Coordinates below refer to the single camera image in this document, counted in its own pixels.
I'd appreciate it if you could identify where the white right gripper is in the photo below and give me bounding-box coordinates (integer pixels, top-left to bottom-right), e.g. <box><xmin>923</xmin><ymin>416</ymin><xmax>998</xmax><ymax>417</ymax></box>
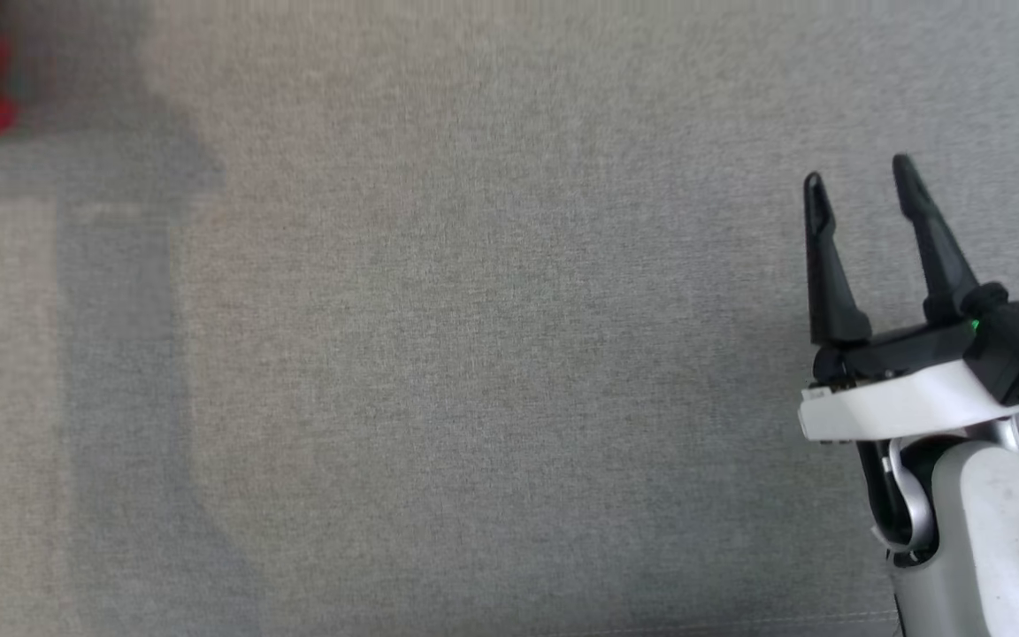
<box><xmin>797</xmin><ymin>153</ymin><xmax>1019</xmax><ymax>443</ymax></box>

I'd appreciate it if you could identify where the grey fabric sofa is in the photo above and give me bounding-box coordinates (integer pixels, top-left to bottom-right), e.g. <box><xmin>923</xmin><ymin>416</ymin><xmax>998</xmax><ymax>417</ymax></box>
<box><xmin>0</xmin><ymin>0</ymin><xmax>1019</xmax><ymax>637</ymax></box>

